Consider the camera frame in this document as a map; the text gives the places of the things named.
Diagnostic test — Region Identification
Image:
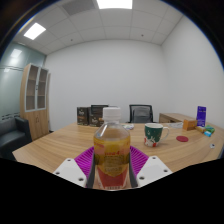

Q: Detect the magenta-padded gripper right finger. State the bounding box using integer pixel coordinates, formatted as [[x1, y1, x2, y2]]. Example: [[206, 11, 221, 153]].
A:
[[128, 145, 174, 188]]

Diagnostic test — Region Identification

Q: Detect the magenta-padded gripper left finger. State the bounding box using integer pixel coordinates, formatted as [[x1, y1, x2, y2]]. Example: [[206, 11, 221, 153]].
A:
[[52, 146, 98, 188]]

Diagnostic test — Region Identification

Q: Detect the clear bottle with yellow-red label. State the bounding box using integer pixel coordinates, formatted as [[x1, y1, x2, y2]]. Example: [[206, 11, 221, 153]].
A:
[[93, 106, 131, 191]]

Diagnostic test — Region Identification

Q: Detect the white and green mug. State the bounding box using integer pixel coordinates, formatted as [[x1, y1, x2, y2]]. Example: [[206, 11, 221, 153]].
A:
[[143, 122, 170, 148]]

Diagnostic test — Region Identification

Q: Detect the flat round red coaster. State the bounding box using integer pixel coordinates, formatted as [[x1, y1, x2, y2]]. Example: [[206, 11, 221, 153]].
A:
[[175, 135, 190, 143]]

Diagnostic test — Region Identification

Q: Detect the green and white leaflet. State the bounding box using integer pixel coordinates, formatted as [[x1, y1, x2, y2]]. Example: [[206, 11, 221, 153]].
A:
[[122, 123, 135, 131]]

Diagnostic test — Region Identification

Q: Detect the dark brown printed box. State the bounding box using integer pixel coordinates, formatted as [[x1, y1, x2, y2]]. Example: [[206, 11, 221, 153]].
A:
[[88, 108, 105, 128], [76, 106, 91, 127]]

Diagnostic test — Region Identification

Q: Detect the black mesh office chair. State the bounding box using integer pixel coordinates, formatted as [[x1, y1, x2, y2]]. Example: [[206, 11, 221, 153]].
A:
[[128, 104, 155, 124]]

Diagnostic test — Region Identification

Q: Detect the orange-brown cardboard box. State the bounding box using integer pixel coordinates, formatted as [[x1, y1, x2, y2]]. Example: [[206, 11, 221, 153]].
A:
[[182, 118, 198, 131]]

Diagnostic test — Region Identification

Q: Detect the wooden glass-door shelf cabinet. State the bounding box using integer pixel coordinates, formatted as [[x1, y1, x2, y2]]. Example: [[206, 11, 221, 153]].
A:
[[19, 63, 51, 141]]

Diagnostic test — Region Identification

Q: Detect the black leather sofa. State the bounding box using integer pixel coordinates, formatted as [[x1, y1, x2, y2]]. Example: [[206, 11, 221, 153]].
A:
[[0, 116, 33, 161]]

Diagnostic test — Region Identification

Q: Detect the green flat packet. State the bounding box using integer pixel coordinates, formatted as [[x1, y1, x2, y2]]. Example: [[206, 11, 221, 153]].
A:
[[203, 124, 216, 134]]

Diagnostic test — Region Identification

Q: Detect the purple upright box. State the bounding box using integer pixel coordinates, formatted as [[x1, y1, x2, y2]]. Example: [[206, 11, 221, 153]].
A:
[[196, 105, 207, 128]]

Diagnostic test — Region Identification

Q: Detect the small square ceiling light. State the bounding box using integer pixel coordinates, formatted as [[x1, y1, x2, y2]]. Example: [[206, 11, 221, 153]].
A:
[[23, 22, 47, 41]]

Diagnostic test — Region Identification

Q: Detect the ceiling air vent grille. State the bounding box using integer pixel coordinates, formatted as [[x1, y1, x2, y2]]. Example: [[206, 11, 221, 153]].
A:
[[61, 0, 98, 16]]

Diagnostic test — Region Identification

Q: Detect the large square ceiling light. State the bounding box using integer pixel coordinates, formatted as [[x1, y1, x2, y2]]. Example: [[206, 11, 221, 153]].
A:
[[96, 0, 134, 10]]

